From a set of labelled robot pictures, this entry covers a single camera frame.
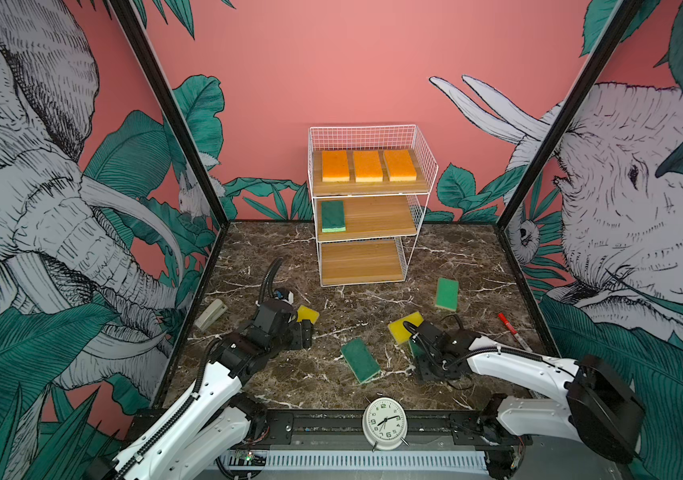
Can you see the red marker pen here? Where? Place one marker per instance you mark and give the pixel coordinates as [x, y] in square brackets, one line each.
[520, 340]

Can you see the orange sponge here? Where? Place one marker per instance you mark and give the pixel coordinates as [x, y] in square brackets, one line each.
[400, 165]
[367, 166]
[335, 166]

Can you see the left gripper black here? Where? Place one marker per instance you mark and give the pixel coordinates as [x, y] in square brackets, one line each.
[302, 334]

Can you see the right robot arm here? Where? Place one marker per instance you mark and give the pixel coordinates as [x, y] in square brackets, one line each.
[583, 400]

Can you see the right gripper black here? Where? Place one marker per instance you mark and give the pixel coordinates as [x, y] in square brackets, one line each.
[426, 376]

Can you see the white wire three-tier shelf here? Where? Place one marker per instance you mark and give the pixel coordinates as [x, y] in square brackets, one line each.
[383, 219]

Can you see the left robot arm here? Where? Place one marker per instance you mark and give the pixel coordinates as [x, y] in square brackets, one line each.
[214, 414]

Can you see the yellow sponge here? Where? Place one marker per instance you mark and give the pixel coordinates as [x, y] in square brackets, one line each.
[397, 328]
[305, 314]

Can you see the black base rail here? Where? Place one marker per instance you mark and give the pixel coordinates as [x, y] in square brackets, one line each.
[492, 427]

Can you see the white alarm clock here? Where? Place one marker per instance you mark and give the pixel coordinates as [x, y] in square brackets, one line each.
[385, 424]

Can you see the grey block by wall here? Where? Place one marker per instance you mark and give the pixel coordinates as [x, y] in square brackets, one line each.
[214, 311]

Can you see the green sponge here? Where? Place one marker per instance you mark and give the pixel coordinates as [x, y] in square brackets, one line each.
[416, 351]
[447, 296]
[332, 216]
[358, 357]

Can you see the white slotted cable duct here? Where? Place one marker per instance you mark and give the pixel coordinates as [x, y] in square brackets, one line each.
[471, 462]

